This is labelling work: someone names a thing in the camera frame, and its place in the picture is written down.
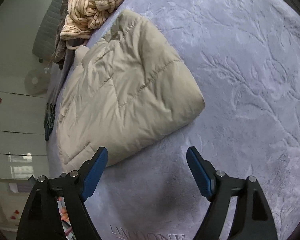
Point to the person's left hand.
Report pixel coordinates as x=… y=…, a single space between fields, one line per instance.
x=62 y=210

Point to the white standing fan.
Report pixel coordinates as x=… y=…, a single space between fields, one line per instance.
x=37 y=81

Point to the cream striped knit garment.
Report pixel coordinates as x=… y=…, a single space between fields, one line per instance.
x=84 y=16

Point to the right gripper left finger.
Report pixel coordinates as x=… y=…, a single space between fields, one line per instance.
x=40 y=218

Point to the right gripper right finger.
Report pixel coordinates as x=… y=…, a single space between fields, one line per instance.
x=252 y=218

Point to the dark green folded garment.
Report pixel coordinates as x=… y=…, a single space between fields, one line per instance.
x=49 y=120

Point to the white wardrobe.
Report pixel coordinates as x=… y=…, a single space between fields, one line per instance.
x=22 y=153

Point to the grey quilted headboard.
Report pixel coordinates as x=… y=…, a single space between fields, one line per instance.
x=44 y=43

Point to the grey folded bed cover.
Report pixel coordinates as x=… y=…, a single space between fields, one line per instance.
x=58 y=77

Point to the beige quilted down jacket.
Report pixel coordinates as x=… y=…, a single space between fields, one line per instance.
x=128 y=91

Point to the lavender embossed bed blanket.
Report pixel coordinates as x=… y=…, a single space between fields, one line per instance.
x=245 y=57

